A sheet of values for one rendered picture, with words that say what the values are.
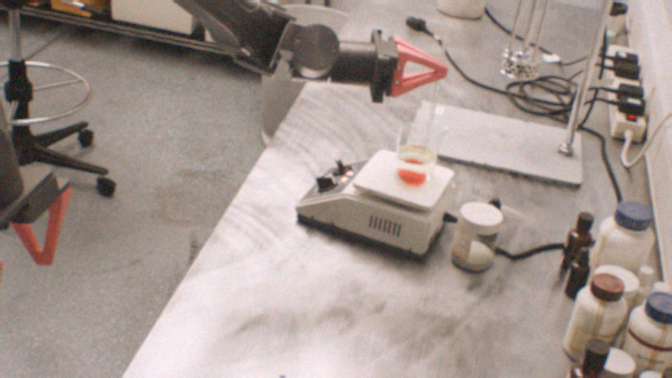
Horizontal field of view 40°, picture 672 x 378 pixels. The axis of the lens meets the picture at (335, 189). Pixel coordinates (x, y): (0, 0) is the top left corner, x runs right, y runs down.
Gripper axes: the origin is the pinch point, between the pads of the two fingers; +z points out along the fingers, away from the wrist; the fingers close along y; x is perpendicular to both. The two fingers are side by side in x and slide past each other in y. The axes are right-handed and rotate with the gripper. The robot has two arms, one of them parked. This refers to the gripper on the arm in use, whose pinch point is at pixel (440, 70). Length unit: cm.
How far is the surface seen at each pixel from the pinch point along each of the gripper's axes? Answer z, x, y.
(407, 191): -2.1, 17.5, -2.0
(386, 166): -4.4, 17.4, 4.6
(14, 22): -89, 51, 129
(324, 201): -13.2, 21.4, 0.3
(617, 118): 42, 23, 38
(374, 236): -5.9, 24.5, -3.2
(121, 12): -75, 82, 226
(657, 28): 59, 16, 70
